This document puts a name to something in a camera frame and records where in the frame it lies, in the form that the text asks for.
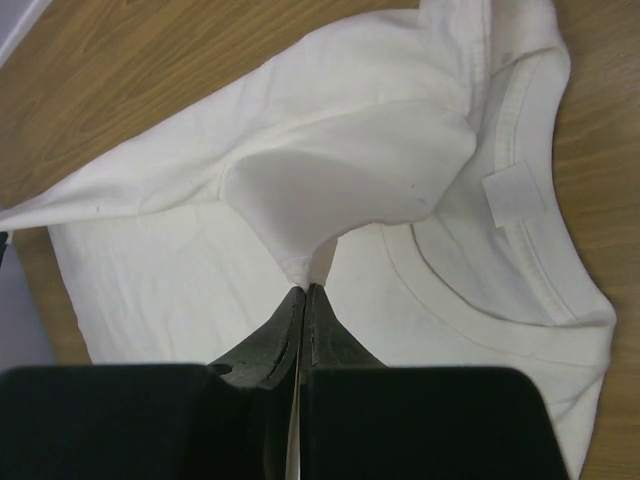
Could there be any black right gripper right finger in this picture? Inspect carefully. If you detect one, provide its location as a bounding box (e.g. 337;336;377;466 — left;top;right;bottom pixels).
304;284;385;373

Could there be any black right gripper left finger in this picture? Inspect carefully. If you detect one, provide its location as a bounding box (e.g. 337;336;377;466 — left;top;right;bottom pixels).
209;287;306;389

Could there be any white t shirt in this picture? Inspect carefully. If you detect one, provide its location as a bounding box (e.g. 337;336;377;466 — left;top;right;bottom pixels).
1;1;616;478

